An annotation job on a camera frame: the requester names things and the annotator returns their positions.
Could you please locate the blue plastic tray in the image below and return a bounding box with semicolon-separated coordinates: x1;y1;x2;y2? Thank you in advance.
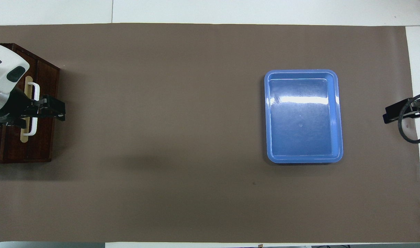
264;69;344;164

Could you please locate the dark brown wooden cabinet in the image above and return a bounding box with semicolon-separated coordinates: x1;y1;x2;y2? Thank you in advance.
0;42;61;164

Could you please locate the white drawer handle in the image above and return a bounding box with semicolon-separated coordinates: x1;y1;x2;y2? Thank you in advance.
21;82;41;136

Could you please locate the brown table mat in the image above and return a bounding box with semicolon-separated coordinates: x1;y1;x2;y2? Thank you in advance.
0;23;420;244

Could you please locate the dark wooden drawer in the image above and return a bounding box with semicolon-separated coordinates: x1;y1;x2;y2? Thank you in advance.
3;59;56;161

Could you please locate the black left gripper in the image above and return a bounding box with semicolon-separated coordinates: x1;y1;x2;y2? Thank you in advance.
0;87;66;127

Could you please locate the black right arm wrist cable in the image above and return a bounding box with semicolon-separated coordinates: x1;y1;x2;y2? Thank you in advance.
397;92;420;144

